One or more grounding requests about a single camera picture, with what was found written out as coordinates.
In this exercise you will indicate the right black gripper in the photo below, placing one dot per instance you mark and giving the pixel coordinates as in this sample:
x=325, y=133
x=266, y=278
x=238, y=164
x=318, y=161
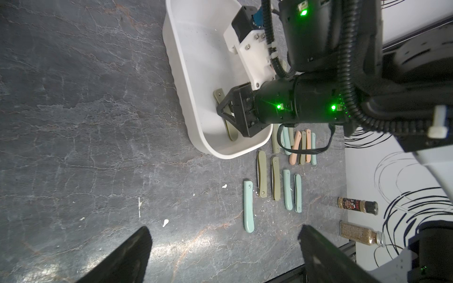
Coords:
x=238, y=108

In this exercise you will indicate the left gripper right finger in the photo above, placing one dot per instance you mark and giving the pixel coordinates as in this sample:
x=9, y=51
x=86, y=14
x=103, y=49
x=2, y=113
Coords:
x=325, y=263

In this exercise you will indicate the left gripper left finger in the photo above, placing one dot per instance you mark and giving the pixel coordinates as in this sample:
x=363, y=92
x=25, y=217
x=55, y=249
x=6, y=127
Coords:
x=126, y=264

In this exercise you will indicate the white plastic storage box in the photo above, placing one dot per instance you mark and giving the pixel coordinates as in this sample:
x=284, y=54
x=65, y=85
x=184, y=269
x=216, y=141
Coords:
x=201, y=63

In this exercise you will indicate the olive folding knife top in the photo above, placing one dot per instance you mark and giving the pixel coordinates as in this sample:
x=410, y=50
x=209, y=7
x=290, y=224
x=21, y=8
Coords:
x=274, y=139

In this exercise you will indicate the teal folding knife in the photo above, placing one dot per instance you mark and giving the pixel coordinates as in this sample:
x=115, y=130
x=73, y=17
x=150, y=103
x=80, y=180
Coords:
x=286, y=140

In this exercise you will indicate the long teal knife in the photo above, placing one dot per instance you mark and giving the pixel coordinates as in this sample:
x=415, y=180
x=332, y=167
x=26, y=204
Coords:
x=288, y=201

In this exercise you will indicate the teal knife third row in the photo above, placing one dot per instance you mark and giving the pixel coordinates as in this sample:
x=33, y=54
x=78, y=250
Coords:
x=298, y=193

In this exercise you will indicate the pink knife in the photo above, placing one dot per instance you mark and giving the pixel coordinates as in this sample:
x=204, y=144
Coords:
x=295, y=147

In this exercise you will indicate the pink knife second row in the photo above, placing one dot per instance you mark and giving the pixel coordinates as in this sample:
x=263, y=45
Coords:
x=308, y=145

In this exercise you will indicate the olive knife second row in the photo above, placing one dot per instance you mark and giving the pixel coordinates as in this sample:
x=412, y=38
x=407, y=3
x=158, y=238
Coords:
x=303, y=146

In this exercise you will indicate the teal knife second row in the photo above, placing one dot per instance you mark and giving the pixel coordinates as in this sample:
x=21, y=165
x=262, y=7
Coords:
x=313, y=146

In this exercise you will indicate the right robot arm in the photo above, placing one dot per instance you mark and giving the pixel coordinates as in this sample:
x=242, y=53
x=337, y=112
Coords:
x=338, y=78

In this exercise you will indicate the glass spice jar silver cap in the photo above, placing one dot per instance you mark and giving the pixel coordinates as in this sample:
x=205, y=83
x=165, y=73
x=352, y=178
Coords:
x=361, y=234

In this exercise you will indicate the spice jar black cap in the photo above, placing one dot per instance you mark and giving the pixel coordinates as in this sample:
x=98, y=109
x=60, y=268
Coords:
x=358, y=205

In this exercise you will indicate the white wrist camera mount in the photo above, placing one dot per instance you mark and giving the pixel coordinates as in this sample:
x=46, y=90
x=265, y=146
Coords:
x=247, y=41

